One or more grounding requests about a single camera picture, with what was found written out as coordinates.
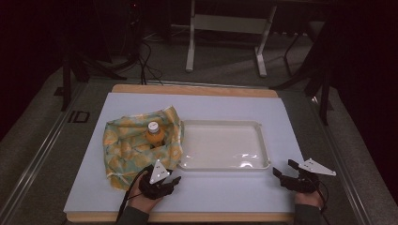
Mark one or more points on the orange juice bottle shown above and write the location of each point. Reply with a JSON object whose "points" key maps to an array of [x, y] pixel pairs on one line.
{"points": [[155, 136]]}

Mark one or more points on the white table mat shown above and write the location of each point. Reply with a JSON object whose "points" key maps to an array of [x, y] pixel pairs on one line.
{"points": [[219, 190]]}

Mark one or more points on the black metal stand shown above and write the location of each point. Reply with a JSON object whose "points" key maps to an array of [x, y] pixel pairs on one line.
{"points": [[78, 62], [319, 78]]}

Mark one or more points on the white metal stand frame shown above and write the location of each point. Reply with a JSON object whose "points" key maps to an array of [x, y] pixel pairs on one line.
{"points": [[230, 23]]}

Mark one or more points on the person's left hand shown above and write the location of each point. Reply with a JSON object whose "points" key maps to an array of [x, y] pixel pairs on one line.
{"points": [[140, 200]]}

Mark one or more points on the yellow green patterned cloth bag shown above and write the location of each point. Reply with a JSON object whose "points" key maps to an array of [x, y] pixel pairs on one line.
{"points": [[125, 146]]}

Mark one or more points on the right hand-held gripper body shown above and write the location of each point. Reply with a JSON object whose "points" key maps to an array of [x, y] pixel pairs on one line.
{"points": [[305, 179]]}

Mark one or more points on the person's right hand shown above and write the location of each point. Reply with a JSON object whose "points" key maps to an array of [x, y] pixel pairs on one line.
{"points": [[308, 198]]}

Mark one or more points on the white plastic tray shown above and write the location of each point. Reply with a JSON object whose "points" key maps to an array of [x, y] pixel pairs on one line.
{"points": [[223, 146]]}

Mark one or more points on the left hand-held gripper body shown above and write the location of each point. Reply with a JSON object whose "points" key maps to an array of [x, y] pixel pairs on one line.
{"points": [[157, 184]]}

